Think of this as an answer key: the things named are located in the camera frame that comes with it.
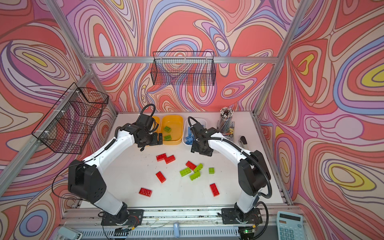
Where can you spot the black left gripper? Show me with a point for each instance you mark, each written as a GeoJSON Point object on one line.
{"type": "Point", "coordinates": [155, 141]}

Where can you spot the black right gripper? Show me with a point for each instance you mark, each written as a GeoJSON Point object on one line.
{"type": "Point", "coordinates": [194, 148]}

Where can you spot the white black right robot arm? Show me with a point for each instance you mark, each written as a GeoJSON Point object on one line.
{"type": "Point", "coordinates": [254, 177]}

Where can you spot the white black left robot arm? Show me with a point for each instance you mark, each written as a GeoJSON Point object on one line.
{"type": "Point", "coordinates": [85, 179]}

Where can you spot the white plastic bin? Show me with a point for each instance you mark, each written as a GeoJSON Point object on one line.
{"type": "Point", "coordinates": [203, 122]}

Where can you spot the left yellow plastic bin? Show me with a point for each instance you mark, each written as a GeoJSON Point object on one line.
{"type": "Point", "coordinates": [154, 130]}

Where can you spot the yellow plastic bin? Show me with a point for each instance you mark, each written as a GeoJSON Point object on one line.
{"type": "Point", "coordinates": [176, 123]}
{"type": "Point", "coordinates": [154, 130]}

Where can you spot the right yellow plastic bin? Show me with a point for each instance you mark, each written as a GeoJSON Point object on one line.
{"type": "Point", "coordinates": [176, 123]}

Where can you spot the red lego brick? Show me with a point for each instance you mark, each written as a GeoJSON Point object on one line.
{"type": "Point", "coordinates": [161, 157]}
{"type": "Point", "coordinates": [161, 177]}
{"type": "Point", "coordinates": [170, 159]}
{"type": "Point", "coordinates": [214, 190]}
{"type": "Point", "coordinates": [191, 165]}
{"type": "Point", "coordinates": [145, 192]}

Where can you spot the Andy Griffiths paperback book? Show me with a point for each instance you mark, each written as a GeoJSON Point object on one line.
{"type": "Point", "coordinates": [230, 134]}

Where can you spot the clear cup of pencils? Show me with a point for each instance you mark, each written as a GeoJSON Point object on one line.
{"type": "Point", "coordinates": [226, 114]}

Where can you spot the black and silver stapler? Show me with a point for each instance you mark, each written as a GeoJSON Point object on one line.
{"type": "Point", "coordinates": [243, 142]}

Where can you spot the white desk calculator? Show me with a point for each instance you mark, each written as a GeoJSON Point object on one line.
{"type": "Point", "coordinates": [290, 226]}

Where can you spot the white device bottom left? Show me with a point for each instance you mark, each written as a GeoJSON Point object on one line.
{"type": "Point", "coordinates": [65, 233]}

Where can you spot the black wire basket back wall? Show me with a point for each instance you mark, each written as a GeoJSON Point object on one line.
{"type": "Point", "coordinates": [183, 68]}

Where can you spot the black wire basket wall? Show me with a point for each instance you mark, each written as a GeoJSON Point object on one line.
{"type": "Point", "coordinates": [73, 123]}
{"type": "Point", "coordinates": [183, 68]}

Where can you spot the black wire basket left wall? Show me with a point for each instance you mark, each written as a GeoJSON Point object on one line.
{"type": "Point", "coordinates": [73, 123]}

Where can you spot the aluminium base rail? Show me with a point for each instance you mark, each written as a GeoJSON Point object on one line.
{"type": "Point", "coordinates": [180, 223]}

